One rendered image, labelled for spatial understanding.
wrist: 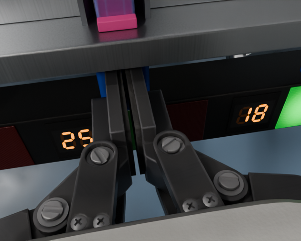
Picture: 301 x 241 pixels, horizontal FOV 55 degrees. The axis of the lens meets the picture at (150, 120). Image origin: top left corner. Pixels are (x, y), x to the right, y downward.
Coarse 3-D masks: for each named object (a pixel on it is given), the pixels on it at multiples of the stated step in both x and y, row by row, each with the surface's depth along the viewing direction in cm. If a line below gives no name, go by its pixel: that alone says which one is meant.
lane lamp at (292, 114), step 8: (296, 88) 17; (288, 96) 18; (296, 96) 18; (288, 104) 18; (296, 104) 18; (288, 112) 19; (296, 112) 19; (280, 120) 19; (288, 120) 19; (296, 120) 20
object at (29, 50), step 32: (224, 0) 12; (256, 0) 12; (288, 0) 12; (0, 32) 11; (32, 32) 10; (64, 32) 10; (96, 32) 10; (128, 32) 10; (160, 32) 10; (192, 32) 10; (224, 32) 10; (256, 32) 10; (288, 32) 11; (0, 64) 10; (32, 64) 10; (64, 64) 10; (96, 64) 10; (128, 64) 11; (160, 64) 11
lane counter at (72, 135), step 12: (72, 120) 16; (84, 120) 16; (48, 132) 17; (60, 132) 17; (72, 132) 17; (84, 132) 17; (60, 144) 18; (72, 144) 18; (84, 144) 18; (60, 156) 18; (72, 156) 18
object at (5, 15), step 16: (0, 0) 10; (16, 0) 10; (32, 0) 11; (48, 0) 11; (64, 0) 11; (80, 0) 10; (144, 0) 10; (160, 0) 11; (176, 0) 11; (192, 0) 12; (208, 0) 12; (0, 16) 11; (16, 16) 11; (32, 16) 11; (48, 16) 11; (64, 16) 11; (80, 16) 10
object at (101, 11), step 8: (96, 0) 10; (104, 0) 10; (112, 0) 10; (120, 0) 10; (128, 0) 10; (96, 8) 10; (104, 8) 10; (112, 8) 10; (120, 8) 10; (128, 8) 10; (104, 16) 10
